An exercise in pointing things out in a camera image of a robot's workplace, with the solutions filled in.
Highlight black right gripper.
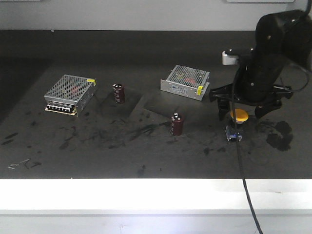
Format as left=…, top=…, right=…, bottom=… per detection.
left=209, top=49, right=293, bottom=121

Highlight yellow mushroom push button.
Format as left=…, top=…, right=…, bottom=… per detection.
left=225, top=109, right=249, bottom=141

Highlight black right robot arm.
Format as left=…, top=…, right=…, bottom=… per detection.
left=209, top=10, right=312, bottom=120

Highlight right mesh power supply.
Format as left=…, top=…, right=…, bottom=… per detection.
left=160, top=65, right=210, bottom=101

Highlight mesh power supply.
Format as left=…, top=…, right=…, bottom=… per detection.
left=160, top=65, right=210, bottom=101
left=44, top=75, right=98, bottom=116

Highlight right dark red capacitor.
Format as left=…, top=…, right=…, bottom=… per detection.
left=170, top=113, right=184, bottom=136

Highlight dark red capacitor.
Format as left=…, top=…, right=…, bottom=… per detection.
left=113, top=83, right=125, bottom=104
left=170, top=113, right=184, bottom=136

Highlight left dark red capacitor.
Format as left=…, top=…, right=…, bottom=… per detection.
left=113, top=83, right=125, bottom=104

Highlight left mesh power supply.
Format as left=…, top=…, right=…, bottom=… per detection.
left=44, top=75, right=98, bottom=116

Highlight small metal pins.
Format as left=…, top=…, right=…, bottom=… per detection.
left=7, top=158, right=31, bottom=170

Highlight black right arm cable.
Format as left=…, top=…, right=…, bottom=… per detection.
left=230, top=60, right=312, bottom=234

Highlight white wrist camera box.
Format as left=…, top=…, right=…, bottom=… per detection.
left=221, top=49, right=239, bottom=65

